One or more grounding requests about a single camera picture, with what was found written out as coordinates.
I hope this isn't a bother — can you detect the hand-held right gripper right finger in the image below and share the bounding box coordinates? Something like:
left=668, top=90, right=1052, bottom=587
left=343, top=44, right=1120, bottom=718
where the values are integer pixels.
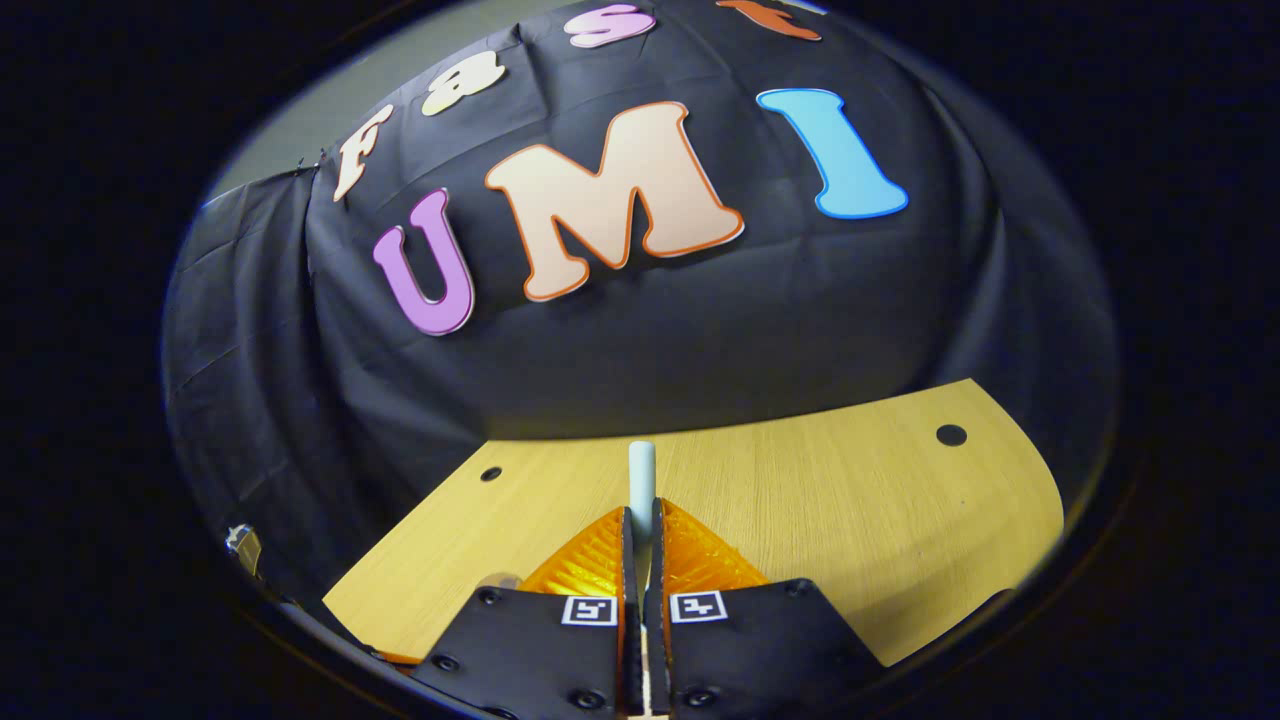
left=645, top=497, right=886, bottom=720

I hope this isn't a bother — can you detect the pale blue toothbrush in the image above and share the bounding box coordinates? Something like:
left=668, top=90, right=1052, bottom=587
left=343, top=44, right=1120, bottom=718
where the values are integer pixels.
left=628, top=441, right=657, bottom=591

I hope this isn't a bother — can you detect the black backdrop cloth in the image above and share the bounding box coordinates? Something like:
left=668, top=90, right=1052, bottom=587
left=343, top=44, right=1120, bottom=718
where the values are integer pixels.
left=160, top=0, right=1119, bottom=641

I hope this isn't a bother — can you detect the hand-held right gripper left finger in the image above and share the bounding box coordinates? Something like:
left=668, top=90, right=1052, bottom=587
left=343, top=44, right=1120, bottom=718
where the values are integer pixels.
left=410, top=505, right=643, bottom=720

